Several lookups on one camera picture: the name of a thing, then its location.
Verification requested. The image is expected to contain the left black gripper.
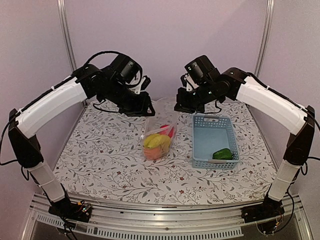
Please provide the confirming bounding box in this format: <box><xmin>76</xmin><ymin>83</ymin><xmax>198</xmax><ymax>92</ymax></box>
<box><xmin>101</xmin><ymin>80</ymin><xmax>157</xmax><ymax>117</ymax></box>

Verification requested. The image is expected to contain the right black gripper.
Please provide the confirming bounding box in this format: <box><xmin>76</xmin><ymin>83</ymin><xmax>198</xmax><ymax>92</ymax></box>
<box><xmin>174</xmin><ymin>81</ymin><xmax>217</xmax><ymax>114</ymax></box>

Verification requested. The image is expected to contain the clear zip top bag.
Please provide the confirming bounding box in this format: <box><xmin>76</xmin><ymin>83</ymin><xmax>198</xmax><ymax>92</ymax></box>
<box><xmin>140</xmin><ymin>97</ymin><xmax>179</xmax><ymax>161</ymax></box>

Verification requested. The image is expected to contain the yellow toy banana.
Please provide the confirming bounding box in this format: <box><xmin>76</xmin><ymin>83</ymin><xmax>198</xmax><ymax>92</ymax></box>
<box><xmin>143</xmin><ymin>133</ymin><xmax>171</xmax><ymax>152</ymax></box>

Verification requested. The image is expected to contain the red toy apple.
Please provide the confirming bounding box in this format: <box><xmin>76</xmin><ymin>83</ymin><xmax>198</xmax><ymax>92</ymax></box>
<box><xmin>159</xmin><ymin>124</ymin><xmax>176</xmax><ymax>139</ymax></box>

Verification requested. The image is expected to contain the light blue plastic basket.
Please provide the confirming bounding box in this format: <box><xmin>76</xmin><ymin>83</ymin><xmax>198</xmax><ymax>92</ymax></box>
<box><xmin>191</xmin><ymin>113</ymin><xmax>240</xmax><ymax>170</ymax></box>

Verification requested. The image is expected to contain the orange toy orange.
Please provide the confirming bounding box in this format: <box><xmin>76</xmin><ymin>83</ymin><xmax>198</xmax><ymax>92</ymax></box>
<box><xmin>143</xmin><ymin>147</ymin><xmax>163</xmax><ymax>160</ymax></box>

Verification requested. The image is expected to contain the green toy pepper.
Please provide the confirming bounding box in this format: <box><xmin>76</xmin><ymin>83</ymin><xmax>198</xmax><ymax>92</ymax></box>
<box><xmin>212</xmin><ymin>148</ymin><xmax>233</xmax><ymax>160</ymax></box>

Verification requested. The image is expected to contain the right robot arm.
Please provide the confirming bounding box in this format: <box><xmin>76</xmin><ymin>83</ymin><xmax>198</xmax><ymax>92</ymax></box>
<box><xmin>174</xmin><ymin>66</ymin><xmax>315</xmax><ymax>218</ymax></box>

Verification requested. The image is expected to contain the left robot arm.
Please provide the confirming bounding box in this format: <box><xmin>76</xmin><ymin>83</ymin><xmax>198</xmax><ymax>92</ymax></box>
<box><xmin>8</xmin><ymin>64</ymin><xmax>155</xmax><ymax>217</ymax></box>

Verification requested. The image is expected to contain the floral tablecloth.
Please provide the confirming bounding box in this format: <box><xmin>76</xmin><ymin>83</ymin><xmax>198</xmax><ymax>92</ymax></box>
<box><xmin>54</xmin><ymin>101</ymin><xmax>276</xmax><ymax>205</ymax></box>

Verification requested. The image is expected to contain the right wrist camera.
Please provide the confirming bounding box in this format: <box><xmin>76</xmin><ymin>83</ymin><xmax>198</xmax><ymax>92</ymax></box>
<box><xmin>184</xmin><ymin>55</ymin><xmax>220</xmax><ymax>86</ymax></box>

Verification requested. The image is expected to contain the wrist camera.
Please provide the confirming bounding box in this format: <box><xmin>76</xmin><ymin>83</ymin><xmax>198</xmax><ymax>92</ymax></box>
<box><xmin>184</xmin><ymin>55</ymin><xmax>220</xmax><ymax>86</ymax></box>
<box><xmin>109</xmin><ymin>54</ymin><xmax>151</xmax><ymax>91</ymax></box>

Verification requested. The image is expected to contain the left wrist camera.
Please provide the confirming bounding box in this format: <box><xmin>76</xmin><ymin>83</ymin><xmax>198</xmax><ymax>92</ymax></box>
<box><xmin>109</xmin><ymin>54</ymin><xmax>151</xmax><ymax>91</ymax></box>

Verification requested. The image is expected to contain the right aluminium post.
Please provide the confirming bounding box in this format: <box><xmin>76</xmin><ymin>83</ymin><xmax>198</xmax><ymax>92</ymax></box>
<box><xmin>254</xmin><ymin>0</ymin><xmax>275</xmax><ymax>77</ymax></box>

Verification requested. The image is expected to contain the aluminium post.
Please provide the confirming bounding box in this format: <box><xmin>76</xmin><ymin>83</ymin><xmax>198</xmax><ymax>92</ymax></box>
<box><xmin>57</xmin><ymin>0</ymin><xmax>77</xmax><ymax>71</ymax></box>
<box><xmin>254</xmin><ymin>0</ymin><xmax>275</xmax><ymax>77</ymax></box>

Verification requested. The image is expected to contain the aluminium front rail frame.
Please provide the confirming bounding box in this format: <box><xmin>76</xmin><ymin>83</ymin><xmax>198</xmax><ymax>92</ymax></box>
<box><xmin>21</xmin><ymin>193</ymin><xmax>314</xmax><ymax>240</ymax></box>

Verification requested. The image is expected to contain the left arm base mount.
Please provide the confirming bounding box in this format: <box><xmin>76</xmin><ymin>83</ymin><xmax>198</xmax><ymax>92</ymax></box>
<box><xmin>48</xmin><ymin>197</ymin><xmax>93</xmax><ymax>223</ymax></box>

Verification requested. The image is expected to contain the left aluminium post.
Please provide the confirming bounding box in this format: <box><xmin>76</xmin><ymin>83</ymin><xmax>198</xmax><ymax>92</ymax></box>
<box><xmin>57</xmin><ymin>0</ymin><xmax>77</xmax><ymax>71</ymax></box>

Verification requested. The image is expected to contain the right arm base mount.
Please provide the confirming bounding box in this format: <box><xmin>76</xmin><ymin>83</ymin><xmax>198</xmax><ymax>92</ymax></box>
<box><xmin>241</xmin><ymin>197</ymin><xmax>285</xmax><ymax>223</ymax></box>

